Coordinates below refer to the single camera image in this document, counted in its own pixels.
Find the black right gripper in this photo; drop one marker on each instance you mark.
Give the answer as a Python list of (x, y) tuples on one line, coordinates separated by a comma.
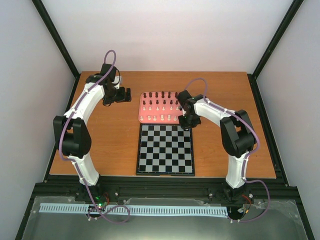
[(185, 126)]

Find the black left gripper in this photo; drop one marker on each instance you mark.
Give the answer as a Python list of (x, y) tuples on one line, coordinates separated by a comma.
[(106, 101)]

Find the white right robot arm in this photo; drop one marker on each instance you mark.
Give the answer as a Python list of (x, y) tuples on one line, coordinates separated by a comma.
[(237, 133)]

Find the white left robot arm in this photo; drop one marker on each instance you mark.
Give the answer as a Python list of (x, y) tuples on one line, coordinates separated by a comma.
[(72, 137)]

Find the white pawn row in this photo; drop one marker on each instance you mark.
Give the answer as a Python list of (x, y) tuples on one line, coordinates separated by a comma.
[(159, 109)]

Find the pink piece tray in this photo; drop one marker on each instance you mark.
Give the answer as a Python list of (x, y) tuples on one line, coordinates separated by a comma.
[(145, 114)]

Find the black and grey chessboard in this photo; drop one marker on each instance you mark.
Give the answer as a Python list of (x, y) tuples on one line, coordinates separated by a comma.
[(165, 150)]

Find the black pawn row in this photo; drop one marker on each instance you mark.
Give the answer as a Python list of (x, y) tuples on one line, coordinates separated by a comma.
[(159, 102)]

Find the black piece back row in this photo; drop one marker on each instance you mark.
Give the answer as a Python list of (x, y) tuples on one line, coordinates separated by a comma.
[(159, 95)]

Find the black aluminium frame rail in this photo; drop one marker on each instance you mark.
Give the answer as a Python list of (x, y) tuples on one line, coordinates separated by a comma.
[(121, 187)]

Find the light blue cable duct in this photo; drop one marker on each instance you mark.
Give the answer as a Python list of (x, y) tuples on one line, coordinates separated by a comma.
[(136, 210)]

